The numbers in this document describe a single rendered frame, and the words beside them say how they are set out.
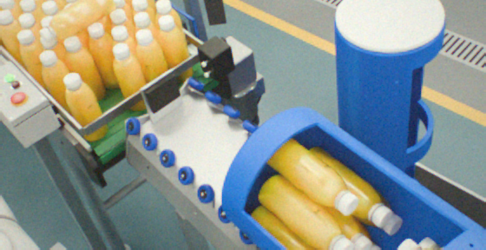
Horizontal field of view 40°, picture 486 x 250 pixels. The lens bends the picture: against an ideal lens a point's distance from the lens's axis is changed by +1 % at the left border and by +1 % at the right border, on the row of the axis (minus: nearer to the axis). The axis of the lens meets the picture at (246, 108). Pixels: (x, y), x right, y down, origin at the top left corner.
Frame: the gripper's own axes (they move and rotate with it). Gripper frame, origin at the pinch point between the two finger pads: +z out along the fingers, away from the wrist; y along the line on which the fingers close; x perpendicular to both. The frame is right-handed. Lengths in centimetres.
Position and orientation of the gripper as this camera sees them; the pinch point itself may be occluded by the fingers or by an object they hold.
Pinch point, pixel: (214, 5)
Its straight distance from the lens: 111.5
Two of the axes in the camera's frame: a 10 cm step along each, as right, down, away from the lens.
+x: -9.9, 1.4, 0.5
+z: 1.3, 6.8, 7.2
